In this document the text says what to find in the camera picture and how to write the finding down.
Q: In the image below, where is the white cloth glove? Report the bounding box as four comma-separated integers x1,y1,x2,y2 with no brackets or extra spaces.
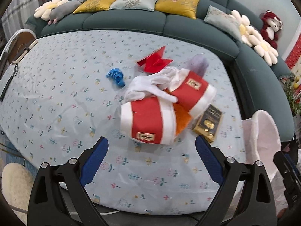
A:
124,66,186,103

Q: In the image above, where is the light blue embroidered pillow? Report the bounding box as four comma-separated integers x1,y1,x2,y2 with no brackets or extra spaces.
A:
109,0,160,12
203,5,242,42

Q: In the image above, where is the white flower cushion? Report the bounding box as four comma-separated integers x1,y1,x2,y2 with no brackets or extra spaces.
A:
230,10,258,46
33,0,69,19
249,32,279,66

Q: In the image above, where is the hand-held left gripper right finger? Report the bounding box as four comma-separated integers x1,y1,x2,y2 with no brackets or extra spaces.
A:
195,135,277,226

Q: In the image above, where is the gold and black box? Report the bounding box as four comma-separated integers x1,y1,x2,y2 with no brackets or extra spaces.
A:
192,104,223,143

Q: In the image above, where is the yellow embroidered pillow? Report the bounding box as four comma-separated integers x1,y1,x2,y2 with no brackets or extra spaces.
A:
155,0,200,20
73,0,121,14

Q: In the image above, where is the black slim stick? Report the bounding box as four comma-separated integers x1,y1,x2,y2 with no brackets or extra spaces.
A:
0,65,19,102

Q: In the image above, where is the red teddy bear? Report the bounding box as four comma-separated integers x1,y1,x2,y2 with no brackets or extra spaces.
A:
260,10,283,49

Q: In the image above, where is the cream fluffy rug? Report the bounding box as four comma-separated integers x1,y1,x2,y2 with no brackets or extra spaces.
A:
1,163,33,213

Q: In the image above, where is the red paper envelope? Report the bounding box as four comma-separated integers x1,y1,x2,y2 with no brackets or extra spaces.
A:
137,46,174,72

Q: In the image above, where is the red wall decoration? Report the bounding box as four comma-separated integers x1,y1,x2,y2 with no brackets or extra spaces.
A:
284,44,301,70

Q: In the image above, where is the floral light blue tablecloth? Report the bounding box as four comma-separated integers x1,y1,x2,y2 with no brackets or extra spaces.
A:
0,29,247,216

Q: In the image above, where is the white bag lined trash bin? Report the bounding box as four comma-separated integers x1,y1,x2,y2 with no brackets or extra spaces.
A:
242,109,290,219

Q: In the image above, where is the white framed round chair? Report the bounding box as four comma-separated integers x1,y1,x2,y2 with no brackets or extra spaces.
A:
0,28,37,69

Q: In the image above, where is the blue patterned rug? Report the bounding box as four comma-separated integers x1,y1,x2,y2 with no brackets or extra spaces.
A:
0,144,32,170

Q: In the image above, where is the grey plush toy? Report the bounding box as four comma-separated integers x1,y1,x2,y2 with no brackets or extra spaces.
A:
48,0,84,25

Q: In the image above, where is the potted plant with fruits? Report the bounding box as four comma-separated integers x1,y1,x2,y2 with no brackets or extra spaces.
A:
283,72,301,117

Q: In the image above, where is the blue tape measure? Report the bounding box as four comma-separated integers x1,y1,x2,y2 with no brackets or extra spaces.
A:
105,68,125,87

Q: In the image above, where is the pale purple plastic bag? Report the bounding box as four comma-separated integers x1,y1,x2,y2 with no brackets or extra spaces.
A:
182,55,210,77

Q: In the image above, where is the orange tissue paper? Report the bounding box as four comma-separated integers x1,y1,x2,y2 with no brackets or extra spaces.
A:
173,102,193,136

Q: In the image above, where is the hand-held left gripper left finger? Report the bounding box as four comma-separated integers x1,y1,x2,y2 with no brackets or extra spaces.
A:
28,137,111,226

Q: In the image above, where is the dark teal sofa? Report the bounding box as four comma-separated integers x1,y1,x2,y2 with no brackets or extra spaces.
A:
25,0,295,132

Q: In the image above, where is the brown notebook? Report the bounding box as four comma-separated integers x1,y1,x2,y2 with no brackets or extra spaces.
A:
12,40,38,64

